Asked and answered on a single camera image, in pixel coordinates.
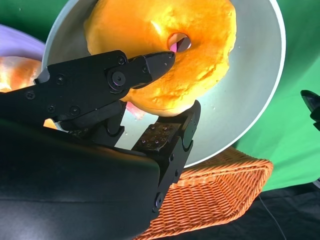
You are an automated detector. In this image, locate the orange wicker basket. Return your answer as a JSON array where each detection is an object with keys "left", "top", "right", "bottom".
[{"left": 133, "top": 146, "right": 274, "bottom": 240}]

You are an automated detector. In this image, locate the pink layered cake slice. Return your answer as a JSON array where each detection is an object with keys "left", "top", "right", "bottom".
[{"left": 169, "top": 38, "right": 192, "bottom": 52}]

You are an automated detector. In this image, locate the orange ring doughnut bread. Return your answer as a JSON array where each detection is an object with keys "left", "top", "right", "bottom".
[{"left": 83, "top": 0, "right": 237, "bottom": 118}]

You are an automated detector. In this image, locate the black backdrop cloth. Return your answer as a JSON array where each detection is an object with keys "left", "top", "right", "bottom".
[{"left": 137, "top": 179, "right": 320, "bottom": 240}]

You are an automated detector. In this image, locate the green tablecloth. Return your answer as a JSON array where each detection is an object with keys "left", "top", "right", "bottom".
[{"left": 0, "top": 0, "right": 320, "bottom": 193}]

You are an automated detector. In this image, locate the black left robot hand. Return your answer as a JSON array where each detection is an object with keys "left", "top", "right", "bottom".
[{"left": 300, "top": 89, "right": 320, "bottom": 131}]

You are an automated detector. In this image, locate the lilac plate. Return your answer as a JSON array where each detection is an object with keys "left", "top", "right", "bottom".
[{"left": 0, "top": 23, "right": 46, "bottom": 62}]

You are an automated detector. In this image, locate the coral layered cake slice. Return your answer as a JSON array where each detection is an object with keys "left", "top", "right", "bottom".
[{"left": 124, "top": 101, "right": 148, "bottom": 120}]

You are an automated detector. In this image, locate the pale grey-green bowl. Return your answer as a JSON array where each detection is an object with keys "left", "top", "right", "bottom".
[{"left": 41, "top": 0, "right": 286, "bottom": 168}]

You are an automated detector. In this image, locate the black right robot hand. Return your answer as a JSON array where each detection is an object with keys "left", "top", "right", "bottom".
[{"left": 0, "top": 49, "right": 202, "bottom": 240}]

